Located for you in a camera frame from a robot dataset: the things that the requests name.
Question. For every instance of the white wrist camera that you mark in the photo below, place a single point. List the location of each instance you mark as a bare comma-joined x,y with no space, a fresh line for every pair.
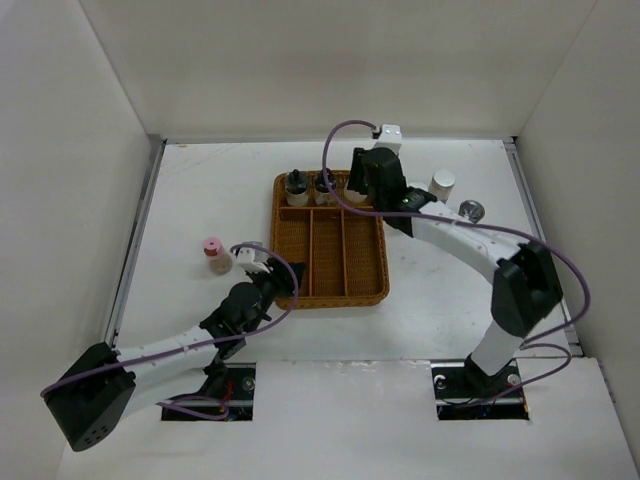
388,136
251,258

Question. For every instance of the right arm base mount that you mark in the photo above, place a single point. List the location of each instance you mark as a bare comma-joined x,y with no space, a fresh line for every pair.
458,398

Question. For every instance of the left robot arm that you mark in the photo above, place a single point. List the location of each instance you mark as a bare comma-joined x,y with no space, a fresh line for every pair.
106,384

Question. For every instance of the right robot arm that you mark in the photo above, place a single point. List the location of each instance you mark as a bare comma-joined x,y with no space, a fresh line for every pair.
525,284

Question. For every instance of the black-lid jar beige contents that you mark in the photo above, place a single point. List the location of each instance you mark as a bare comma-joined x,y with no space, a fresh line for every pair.
323,183

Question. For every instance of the silver-lid jar blue label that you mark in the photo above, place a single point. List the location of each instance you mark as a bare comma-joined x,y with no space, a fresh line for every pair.
357,194

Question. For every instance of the brown wicker tray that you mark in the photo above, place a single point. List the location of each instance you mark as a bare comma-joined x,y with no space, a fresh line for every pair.
344,253

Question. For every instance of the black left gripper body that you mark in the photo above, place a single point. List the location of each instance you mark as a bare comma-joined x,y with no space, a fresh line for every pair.
270,285

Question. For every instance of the black-lid jar white powder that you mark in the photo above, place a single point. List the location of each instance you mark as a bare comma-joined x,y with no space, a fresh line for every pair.
296,187

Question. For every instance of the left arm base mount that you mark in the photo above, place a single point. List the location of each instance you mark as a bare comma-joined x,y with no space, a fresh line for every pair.
226,396

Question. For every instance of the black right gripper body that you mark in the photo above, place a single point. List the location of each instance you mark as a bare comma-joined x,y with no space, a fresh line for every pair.
359,181

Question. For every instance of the clear-cap white salt bottle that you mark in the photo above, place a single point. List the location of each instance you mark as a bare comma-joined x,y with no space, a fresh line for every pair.
472,210

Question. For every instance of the pink-lid spice bottle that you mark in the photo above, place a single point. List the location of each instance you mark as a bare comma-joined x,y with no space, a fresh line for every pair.
219,260

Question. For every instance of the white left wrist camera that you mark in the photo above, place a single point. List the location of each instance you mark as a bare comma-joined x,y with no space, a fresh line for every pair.
251,258

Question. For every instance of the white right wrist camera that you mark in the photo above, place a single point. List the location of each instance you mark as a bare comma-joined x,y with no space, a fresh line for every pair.
388,136

